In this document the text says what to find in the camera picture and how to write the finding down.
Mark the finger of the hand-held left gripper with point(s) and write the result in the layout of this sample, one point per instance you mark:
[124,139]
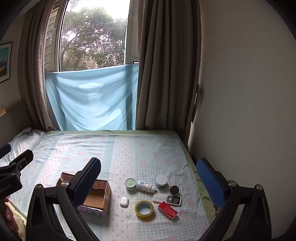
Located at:
[22,160]
[4,150]

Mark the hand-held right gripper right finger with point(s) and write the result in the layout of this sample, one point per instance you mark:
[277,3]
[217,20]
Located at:
[210,183]

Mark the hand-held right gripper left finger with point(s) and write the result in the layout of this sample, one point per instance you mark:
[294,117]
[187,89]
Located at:
[87,180]

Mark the cardboard box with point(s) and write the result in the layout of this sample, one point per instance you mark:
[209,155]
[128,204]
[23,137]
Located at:
[105,194]

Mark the white earbuds case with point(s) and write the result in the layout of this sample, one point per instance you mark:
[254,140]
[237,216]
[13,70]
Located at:
[124,201]

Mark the pale green cream jar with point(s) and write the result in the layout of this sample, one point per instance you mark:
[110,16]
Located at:
[130,183]

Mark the white-lidded green jar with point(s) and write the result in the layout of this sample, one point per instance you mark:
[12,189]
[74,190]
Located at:
[161,180]

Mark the small red box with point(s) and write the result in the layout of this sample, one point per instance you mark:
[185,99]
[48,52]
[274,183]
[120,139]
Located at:
[167,209]

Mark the white printed bottle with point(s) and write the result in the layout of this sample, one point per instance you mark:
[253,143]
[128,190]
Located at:
[145,186]

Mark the yellow tape roll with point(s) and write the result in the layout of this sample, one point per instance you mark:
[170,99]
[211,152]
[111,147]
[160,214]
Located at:
[138,211]

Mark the person's left hand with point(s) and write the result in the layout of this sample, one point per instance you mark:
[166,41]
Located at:
[10,215]

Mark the green mattress cover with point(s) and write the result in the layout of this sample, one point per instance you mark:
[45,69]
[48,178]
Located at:
[204,194]

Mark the floral pillow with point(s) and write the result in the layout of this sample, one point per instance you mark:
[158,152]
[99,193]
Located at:
[23,141]

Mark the black round cap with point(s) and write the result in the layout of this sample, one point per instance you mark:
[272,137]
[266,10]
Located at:
[174,190]

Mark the grey digital handheld device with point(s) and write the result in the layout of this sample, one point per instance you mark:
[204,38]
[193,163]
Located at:
[174,200]

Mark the small white rectangular case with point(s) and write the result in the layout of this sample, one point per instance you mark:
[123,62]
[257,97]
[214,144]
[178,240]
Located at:
[158,198]

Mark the checked floral bed sheet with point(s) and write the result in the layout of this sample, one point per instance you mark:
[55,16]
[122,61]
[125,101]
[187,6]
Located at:
[138,157]

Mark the light blue hanging cloth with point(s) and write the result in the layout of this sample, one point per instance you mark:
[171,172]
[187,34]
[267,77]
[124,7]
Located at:
[69,104]

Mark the brown curtain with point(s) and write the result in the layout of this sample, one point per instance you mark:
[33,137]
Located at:
[34,69]
[166,69]

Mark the window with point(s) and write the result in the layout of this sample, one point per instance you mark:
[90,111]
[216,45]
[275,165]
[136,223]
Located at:
[92,34]

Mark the framed wall picture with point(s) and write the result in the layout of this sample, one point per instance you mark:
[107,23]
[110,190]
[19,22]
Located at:
[5,62]

